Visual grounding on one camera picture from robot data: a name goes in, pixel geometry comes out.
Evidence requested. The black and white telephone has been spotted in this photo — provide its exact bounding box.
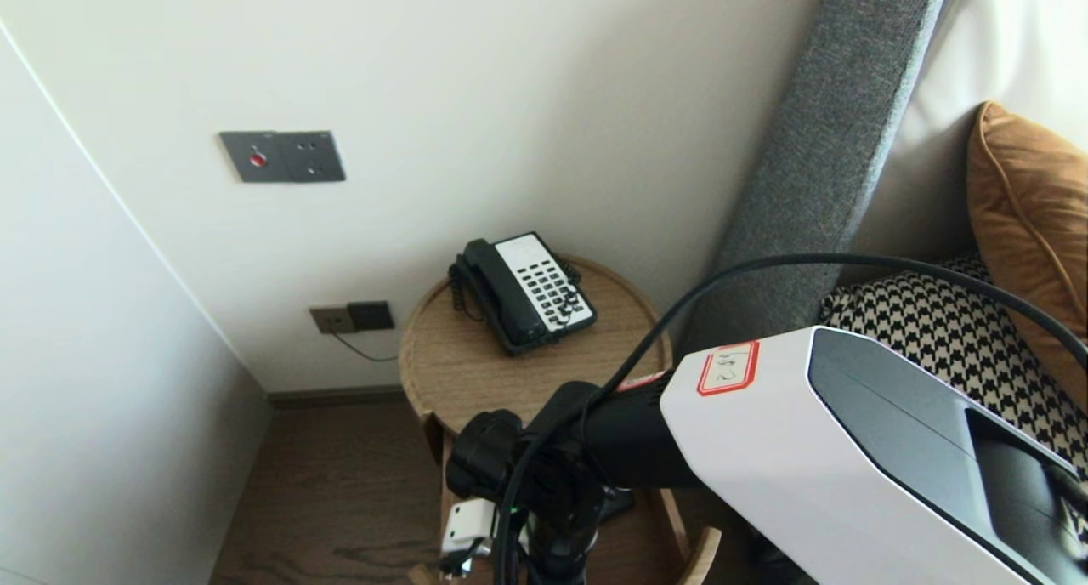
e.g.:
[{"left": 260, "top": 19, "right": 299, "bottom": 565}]
[{"left": 448, "top": 232, "right": 598, "bottom": 356}]

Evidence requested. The white bed pillow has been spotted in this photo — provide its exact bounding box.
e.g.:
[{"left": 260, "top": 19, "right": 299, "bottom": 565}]
[{"left": 850, "top": 0, "right": 1088, "bottom": 267}]

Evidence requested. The brown velvet cushion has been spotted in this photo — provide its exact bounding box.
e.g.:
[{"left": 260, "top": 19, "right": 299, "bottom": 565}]
[{"left": 966, "top": 100, "right": 1088, "bottom": 412}]

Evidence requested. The brown wooden baseboard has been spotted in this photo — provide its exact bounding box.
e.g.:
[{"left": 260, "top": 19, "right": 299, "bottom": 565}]
[{"left": 269, "top": 386, "right": 407, "bottom": 411}]

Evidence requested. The black remote control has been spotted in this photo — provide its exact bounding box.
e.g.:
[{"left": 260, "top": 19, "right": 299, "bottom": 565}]
[{"left": 597, "top": 486, "right": 637, "bottom": 525}]

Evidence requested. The thin black telephone cable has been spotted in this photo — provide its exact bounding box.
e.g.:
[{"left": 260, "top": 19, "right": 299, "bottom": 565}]
[{"left": 330, "top": 324, "right": 400, "bottom": 363}]

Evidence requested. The grey fabric bed frame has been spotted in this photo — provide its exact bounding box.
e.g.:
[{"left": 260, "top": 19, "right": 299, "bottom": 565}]
[{"left": 748, "top": 530, "right": 817, "bottom": 585}]

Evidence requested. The black white houndstooth pillow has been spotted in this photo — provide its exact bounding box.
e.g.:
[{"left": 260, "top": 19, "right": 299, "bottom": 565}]
[{"left": 820, "top": 253, "right": 1088, "bottom": 480}]

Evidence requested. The grey wall switch panel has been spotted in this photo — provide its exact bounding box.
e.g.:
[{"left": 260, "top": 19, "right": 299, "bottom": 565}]
[{"left": 218, "top": 131, "right": 346, "bottom": 184}]

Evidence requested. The grey fabric headboard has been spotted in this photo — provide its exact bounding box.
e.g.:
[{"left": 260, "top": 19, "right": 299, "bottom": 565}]
[{"left": 680, "top": 0, "right": 953, "bottom": 356}]

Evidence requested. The dark grey power socket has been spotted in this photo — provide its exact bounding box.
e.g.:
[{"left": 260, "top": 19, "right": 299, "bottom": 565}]
[{"left": 347, "top": 301, "right": 395, "bottom": 332}]

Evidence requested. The red bordered paper label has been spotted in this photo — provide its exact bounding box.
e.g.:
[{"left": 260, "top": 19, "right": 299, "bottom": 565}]
[{"left": 697, "top": 341, "right": 760, "bottom": 397}]

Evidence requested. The black telephone handset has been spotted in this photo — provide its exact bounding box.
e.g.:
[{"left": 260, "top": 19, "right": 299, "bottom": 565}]
[{"left": 460, "top": 239, "right": 545, "bottom": 348}]

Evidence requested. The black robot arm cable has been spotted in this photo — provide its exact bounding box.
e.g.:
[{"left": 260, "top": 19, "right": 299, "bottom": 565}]
[{"left": 493, "top": 253, "right": 1088, "bottom": 585}]

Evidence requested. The white wardrobe panel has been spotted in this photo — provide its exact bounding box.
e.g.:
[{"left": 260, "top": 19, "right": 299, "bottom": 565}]
[{"left": 0, "top": 20, "right": 273, "bottom": 585}]

